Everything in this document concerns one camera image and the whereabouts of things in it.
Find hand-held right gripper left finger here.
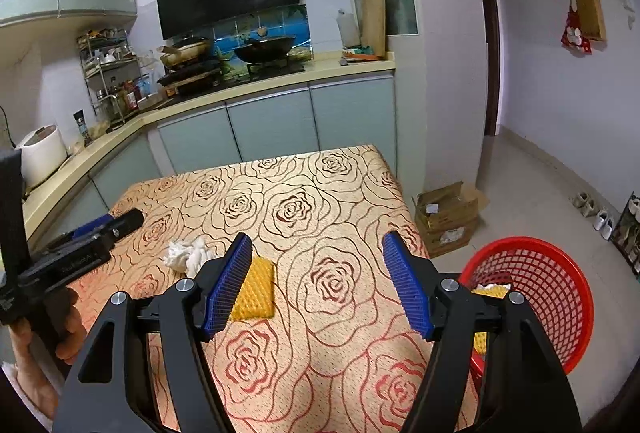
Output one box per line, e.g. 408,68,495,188
51,232,254,433

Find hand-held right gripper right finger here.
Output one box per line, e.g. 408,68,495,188
383,231,584,433

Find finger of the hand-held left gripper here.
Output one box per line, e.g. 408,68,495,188
49,213,116,249
75,208,147,255

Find white tissue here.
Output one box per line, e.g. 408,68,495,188
162,235,214,279

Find red plastic basket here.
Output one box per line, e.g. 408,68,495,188
457,236,596,382

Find person's left forearm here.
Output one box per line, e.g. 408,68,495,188
0,358,49,429

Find person's left hand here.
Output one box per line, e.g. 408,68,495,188
10,285,87,417

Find white rice cooker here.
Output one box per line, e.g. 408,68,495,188
14,125,69,190

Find open cardboard box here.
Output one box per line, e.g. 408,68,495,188
413,181,489,235

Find black pepper grinder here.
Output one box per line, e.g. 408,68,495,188
73,111,94,148

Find rose-print tablecloth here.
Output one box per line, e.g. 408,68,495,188
65,144,482,433

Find metal spice rack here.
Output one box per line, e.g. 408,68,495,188
77,27,147,124

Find black induction cooker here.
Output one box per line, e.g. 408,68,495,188
157,65,224,94

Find grey lower kitchen cabinets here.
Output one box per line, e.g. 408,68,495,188
30,73,399,240

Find beige frying pan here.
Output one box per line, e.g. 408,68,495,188
158,37,214,68

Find black gas stove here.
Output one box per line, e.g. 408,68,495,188
244,60,307,74

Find black wok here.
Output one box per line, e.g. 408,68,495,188
233,34,297,64

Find black shoe rack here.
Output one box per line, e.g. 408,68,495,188
612,192,640,275

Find beige kitchen countertop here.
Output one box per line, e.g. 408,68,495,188
22,53,397,245

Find orange and green cloths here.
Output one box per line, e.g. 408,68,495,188
342,45,386,63

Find wooden cutting board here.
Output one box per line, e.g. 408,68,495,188
360,0,387,59

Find red hanging cloth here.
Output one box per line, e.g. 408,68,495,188
560,9,592,55

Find brown paper bag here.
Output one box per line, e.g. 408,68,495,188
573,0,607,42

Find dark wooden door frame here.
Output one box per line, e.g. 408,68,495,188
464,0,502,140

